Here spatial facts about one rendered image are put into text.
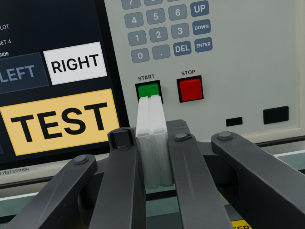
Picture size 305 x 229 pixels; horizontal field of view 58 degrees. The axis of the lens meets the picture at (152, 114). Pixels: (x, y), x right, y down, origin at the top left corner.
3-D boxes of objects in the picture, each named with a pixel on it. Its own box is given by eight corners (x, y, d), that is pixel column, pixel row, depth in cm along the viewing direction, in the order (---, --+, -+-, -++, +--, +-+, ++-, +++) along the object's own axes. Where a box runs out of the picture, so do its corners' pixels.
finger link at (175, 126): (171, 162, 11) (244, 151, 11) (164, 121, 16) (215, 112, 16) (176, 193, 12) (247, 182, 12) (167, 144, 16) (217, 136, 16)
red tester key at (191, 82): (202, 98, 25) (200, 79, 24) (182, 102, 25) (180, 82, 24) (200, 95, 26) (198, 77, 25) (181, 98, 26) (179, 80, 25)
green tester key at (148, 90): (160, 103, 25) (157, 84, 24) (141, 106, 25) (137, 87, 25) (159, 100, 26) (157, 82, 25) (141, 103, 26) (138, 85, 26)
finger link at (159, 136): (150, 133, 13) (167, 130, 13) (149, 95, 19) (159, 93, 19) (160, 189, 14) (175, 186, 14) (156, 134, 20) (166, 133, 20)
